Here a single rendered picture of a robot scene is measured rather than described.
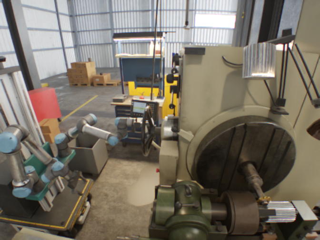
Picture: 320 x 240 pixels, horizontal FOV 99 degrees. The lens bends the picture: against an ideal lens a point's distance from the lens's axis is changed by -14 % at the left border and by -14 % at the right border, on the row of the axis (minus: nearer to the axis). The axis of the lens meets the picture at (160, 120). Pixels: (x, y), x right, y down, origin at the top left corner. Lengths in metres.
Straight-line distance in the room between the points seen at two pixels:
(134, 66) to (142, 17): 11.56
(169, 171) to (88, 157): 1.75
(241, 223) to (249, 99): 0.57
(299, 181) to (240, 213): 0.77
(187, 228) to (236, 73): 0.71
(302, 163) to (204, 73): 0.90
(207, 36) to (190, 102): 13.50
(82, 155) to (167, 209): 2.00
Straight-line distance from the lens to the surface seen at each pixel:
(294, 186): 1.48
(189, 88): 0.80
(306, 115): 1.12
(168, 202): 0.73
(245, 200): 0.81
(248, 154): 0.92
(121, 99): 2.80
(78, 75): 8.83
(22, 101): 1.73
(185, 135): 0.86
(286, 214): 0.95
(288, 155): 1.06
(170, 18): 14.17
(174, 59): 1.12
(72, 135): 1.92
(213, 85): 0.82
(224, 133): 0.81
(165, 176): 0.98
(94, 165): 2.60
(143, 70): 3.01
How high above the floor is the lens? 1.89
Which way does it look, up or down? 26 degrees down
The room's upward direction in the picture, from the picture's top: straight up
